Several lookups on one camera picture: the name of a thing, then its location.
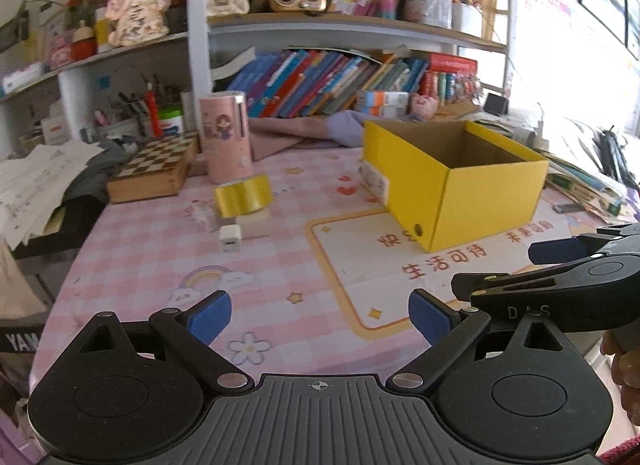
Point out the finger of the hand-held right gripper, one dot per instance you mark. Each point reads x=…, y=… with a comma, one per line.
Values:
x=480, y=285
x=555, y=251

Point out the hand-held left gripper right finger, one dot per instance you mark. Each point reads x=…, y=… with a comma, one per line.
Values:
x=430, y=317

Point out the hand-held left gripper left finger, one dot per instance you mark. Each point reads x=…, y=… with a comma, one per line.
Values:
x=210, y=317

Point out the yellow cardboard box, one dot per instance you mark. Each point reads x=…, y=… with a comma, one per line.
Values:
x=485, y=205

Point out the white charger plug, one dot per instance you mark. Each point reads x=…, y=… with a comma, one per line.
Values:
x=231, y=237

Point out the clear plastic wrapper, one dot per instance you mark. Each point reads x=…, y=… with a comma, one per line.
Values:
x=202, y=215

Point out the cream white eraser block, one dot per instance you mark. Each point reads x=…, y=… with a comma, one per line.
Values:
x=255, y=225

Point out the gold tape roll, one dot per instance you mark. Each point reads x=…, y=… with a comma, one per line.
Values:
x=242, y=197

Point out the person's right forearm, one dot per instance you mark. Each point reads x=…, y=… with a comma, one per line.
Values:
x=625, y=455

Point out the person's right hand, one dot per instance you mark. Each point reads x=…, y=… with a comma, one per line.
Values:
x=631, y=385

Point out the pile of books and papers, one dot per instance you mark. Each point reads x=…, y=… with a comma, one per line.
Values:
x=585, y=185

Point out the pink checkered tablecloth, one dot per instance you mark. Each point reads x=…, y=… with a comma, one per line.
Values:
x=140, y=265

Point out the small black box device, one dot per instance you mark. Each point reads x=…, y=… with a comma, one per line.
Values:
x=496, y=105

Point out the wooden chess board box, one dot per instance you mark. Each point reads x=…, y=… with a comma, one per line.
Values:
x=155, y=160

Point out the pink cartoon cylinder canister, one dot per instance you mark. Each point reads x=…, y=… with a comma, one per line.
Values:
x=222, y=145

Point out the dark grey cloth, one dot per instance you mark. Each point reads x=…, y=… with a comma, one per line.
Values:
x=95, y=175

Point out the colourful figure cards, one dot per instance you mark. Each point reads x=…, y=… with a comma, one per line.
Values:
x=469, y=87

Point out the pink pig plush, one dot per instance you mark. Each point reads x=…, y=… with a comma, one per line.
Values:
x=425, y=107

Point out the black printed bag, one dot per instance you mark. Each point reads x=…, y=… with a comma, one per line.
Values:
x=20, y=340

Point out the purple cloth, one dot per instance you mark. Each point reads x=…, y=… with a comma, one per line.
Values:
x=280, y=137

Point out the beige cloth bag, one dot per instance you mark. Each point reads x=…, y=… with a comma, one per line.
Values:
x=17, y=285

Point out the white jar green lid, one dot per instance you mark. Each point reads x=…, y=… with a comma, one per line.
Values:
x=171, y=122

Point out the red thick book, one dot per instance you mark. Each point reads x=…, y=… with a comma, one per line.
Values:
x=452, y=64

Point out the cup of pens and brushes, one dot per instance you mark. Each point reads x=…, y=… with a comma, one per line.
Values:
x=122, y=120

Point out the white printed paper sheets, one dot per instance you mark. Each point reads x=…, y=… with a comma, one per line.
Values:
x=35, y=185

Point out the white box red label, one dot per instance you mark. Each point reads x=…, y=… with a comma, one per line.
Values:
x=55, y=129

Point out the white storage box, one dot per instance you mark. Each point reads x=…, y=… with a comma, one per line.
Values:
x=467, y=20

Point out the row of colourful books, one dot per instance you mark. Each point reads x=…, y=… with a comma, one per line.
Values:
x=310, y=85

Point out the white open book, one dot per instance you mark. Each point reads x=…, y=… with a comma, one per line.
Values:
x=232, y=65

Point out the box of tubes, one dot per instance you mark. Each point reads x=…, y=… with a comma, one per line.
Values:
x=430, y=7

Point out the white wooden bookshelf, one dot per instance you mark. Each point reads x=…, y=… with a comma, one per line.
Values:
x=197, y=20

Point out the red round toy figure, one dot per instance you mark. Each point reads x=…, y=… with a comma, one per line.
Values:
x=83, y=42

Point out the pink floral doll figurine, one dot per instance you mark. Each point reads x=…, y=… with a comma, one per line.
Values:
x=137, y=12

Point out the wall poster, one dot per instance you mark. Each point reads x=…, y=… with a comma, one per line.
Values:
x=547, y=0

